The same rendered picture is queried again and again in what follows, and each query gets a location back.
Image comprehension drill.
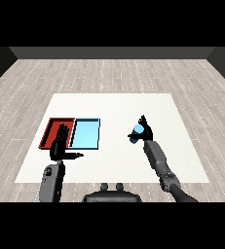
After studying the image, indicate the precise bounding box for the small blue can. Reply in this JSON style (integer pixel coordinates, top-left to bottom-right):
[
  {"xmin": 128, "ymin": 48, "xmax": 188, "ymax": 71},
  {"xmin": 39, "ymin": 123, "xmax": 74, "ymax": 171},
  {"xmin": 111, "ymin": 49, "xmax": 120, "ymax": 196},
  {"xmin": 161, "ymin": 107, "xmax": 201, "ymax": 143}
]
[{"xmin": 130, "ymin": 124, "xmax": 145, "ymax": 145}]

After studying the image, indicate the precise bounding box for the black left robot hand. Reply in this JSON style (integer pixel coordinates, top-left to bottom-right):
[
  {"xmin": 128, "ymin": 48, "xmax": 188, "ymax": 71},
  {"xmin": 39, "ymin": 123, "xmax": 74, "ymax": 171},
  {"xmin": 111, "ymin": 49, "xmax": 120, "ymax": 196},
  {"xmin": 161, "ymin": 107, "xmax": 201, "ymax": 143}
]
[{"xmin": 49, "ymin": 123, "xmax": 85, "ymax": 162}]

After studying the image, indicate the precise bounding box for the red shallow open box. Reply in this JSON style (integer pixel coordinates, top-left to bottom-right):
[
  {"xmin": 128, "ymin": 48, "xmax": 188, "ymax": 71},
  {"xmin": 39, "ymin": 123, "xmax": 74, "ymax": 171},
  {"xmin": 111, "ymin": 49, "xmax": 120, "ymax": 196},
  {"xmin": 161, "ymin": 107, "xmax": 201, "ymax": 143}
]
[{"xmin": 38, "ymin": 117, "xmax": 76, "ymax": 151}]

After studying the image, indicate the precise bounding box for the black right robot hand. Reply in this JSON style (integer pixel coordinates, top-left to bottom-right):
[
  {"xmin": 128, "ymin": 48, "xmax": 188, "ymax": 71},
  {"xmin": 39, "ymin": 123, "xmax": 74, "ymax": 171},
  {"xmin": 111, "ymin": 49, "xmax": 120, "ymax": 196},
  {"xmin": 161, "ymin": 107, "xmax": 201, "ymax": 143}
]
[{"xmin": 127, "ymin": 115, "xmax": 154, "ymax": 142}]

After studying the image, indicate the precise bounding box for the dark grey robot body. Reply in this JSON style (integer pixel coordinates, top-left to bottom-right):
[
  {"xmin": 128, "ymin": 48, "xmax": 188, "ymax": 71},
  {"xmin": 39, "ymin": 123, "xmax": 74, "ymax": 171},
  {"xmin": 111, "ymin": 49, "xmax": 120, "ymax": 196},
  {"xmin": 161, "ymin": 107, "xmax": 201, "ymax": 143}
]
[{"xmin": 82, "ymin": 183, "xmax": 143, "ymax": 203}]

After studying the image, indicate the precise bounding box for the light blue shallow open box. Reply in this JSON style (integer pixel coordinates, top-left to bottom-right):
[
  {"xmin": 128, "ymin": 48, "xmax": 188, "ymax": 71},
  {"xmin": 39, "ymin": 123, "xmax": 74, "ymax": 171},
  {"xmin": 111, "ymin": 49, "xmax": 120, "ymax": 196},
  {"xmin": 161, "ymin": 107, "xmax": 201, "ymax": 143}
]
[{"xmin": 66, "ymin": 117, "xmax": 101, "ymax": 151}]

